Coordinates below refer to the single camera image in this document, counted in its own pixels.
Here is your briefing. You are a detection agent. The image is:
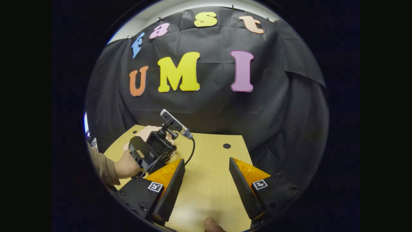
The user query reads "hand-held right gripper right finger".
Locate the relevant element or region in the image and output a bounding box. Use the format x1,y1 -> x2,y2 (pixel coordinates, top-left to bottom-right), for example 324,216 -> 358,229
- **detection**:
229,157 -> 299,227

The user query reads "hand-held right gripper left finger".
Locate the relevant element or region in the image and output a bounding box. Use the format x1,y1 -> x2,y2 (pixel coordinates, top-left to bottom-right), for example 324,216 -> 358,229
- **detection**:
116,158 -> 186,227

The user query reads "pink suitcase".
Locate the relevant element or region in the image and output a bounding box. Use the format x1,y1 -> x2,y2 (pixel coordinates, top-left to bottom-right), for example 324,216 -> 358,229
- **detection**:
123,125 -> 176,158

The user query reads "white printed board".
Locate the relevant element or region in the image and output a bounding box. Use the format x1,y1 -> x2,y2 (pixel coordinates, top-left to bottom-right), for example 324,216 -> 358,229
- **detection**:
83,111 -> 91,137

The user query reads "black backdrop cloth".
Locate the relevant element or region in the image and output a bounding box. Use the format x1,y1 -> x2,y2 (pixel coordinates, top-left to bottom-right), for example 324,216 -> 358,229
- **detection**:
84,6 -> 329,194

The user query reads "black cable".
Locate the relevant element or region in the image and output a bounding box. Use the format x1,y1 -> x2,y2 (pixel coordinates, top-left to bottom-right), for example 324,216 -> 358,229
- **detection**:
140,151 -> 163,178
184,135 -> 196,166

